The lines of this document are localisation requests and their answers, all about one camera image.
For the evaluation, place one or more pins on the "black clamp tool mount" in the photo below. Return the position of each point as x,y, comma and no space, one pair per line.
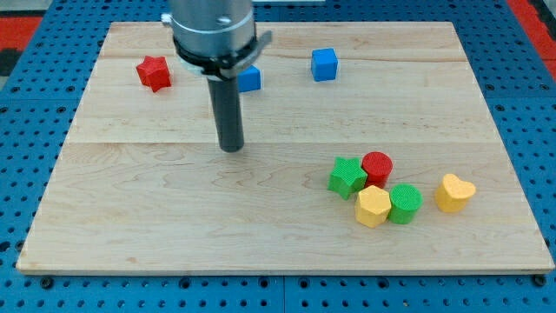
223,68

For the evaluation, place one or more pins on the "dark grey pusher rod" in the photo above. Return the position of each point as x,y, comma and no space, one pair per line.
226,108

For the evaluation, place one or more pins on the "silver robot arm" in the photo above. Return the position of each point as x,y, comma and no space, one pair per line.
218,40

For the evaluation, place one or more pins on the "blue triangle block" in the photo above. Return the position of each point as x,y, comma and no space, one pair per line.
249,79

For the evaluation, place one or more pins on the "red star block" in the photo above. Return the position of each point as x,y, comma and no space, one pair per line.
154,73

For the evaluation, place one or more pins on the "blue cube block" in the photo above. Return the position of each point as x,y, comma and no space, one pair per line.
324,64

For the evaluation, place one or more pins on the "green star block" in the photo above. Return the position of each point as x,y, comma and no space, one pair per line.
347,177

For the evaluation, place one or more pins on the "wooden board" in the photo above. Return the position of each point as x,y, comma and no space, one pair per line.
141,187

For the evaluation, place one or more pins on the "red cylinder block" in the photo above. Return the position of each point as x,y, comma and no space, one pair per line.
378,167

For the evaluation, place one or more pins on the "yellow hexagon block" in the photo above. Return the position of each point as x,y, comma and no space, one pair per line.
372,206

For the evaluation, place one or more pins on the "green cylinder block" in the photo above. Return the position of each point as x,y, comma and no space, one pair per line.
406,201

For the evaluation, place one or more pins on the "yellow heart block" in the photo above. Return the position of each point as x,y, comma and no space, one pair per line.
453,194

